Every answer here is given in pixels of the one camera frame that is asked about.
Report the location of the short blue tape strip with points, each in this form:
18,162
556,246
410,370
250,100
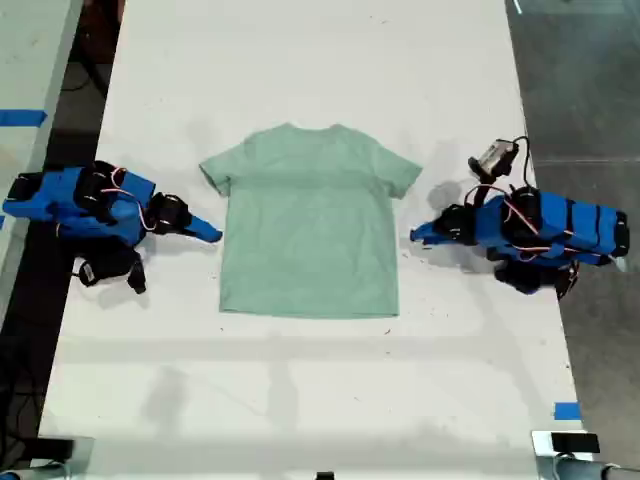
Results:
567,411

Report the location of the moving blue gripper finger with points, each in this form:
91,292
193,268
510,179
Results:
434,242
192,233

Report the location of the small black clip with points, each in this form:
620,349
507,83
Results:
325,475

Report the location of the white metal table bracket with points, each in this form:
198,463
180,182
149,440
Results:
542,457

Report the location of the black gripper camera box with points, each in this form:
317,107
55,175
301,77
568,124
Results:
102,267
492,155

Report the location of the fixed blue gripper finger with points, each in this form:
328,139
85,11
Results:
425,231
205,225

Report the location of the grey metal table bracket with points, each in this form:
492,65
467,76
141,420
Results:
82,457

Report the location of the white side table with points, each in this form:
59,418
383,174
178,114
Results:
30,60

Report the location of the black camera stalk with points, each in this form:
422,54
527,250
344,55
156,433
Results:
481,187
137,277

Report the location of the small black box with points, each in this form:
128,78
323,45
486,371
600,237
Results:
575,443
56,448

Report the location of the long blue tape strip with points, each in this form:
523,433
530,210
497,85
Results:
22,117

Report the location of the pale green T-shirt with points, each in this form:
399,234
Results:
310,225

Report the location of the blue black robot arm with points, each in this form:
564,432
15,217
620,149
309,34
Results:
60,197
555,225

